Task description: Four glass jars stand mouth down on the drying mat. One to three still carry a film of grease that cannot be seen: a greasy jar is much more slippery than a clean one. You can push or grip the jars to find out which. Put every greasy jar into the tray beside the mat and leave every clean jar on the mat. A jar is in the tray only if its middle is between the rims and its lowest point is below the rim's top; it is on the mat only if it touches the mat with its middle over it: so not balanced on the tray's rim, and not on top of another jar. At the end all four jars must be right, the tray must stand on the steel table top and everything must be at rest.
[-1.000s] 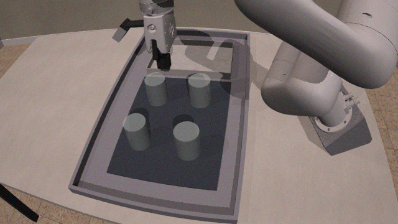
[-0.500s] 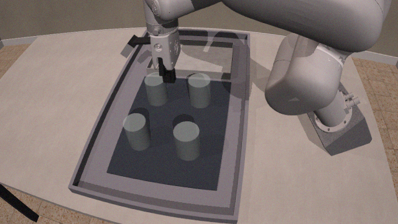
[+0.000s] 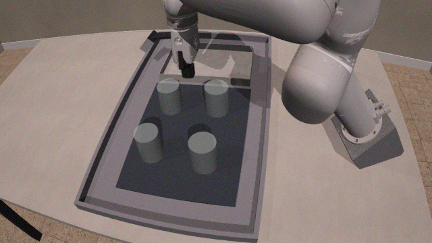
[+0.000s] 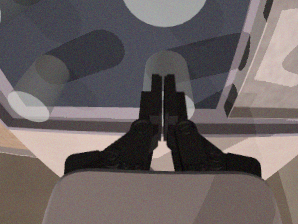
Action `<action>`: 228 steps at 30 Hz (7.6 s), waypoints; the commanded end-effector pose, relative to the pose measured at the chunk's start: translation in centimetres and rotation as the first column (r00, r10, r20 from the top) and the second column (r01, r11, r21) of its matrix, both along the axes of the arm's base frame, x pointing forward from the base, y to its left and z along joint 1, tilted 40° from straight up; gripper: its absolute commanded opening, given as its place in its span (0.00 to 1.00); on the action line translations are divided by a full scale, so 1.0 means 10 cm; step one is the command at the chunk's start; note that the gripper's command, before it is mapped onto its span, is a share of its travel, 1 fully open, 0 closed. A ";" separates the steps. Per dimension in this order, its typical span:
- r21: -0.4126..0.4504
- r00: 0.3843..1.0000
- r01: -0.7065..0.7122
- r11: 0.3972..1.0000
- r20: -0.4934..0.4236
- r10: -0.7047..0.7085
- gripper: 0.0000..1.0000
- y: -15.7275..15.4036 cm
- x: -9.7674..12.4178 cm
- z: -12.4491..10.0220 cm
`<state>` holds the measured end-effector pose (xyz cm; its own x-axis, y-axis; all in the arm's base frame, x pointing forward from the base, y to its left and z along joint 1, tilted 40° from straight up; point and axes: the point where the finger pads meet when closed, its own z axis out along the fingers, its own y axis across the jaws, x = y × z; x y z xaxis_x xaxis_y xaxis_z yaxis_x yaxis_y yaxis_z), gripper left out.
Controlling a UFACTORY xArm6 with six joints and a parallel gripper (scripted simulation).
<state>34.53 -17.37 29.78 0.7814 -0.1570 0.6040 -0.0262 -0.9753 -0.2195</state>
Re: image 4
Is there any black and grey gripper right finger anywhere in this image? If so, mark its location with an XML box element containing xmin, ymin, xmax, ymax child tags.
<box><xmin>163</xmin><ymin>74</ymin><xmax>262</xmax><ymax>178</ymax></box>

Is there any white shallow tray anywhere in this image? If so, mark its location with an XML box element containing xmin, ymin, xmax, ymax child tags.
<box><xmin>224</xmin><ymin>0</ymin><xmax>298</xmax><ymax>119</ymax></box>

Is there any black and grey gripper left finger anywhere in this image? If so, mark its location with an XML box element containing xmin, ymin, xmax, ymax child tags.
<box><xmin>64</xmin><ymin>74</ymin><xmax>162</xmax><ymax>174</ymax></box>

